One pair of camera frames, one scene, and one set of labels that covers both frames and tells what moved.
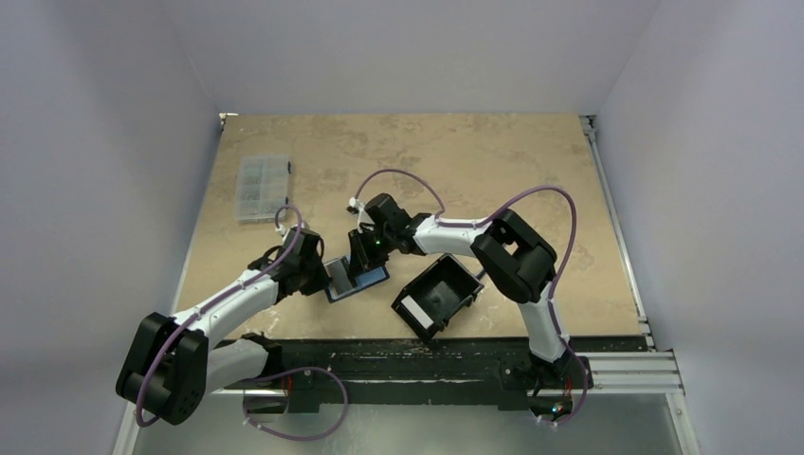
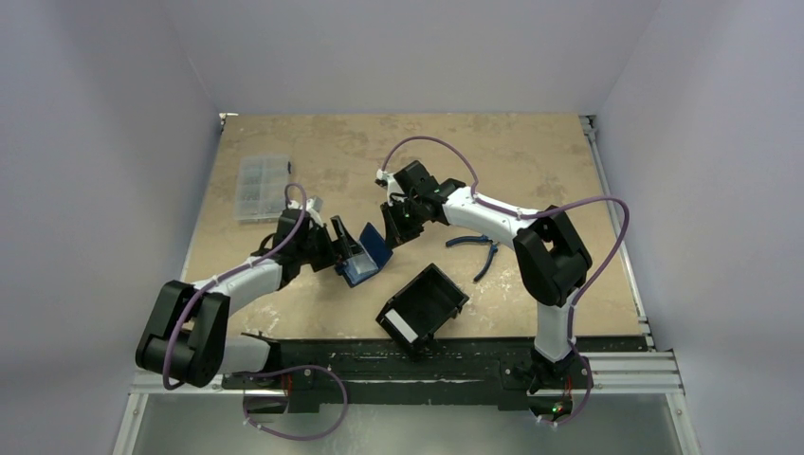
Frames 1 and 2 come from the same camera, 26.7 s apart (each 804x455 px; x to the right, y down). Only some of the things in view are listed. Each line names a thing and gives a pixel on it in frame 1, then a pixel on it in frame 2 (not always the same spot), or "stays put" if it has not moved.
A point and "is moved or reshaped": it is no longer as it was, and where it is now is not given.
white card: x=417 y=312 -> x=400 y=324
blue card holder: x=338 y=285 is moved or reshaped
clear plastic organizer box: x=262 y=186 stays put
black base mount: x=518 y=373 stays put
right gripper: x=363 y=252 -> x=394 y=222
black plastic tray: x=441 y=293 is moved or reshaped
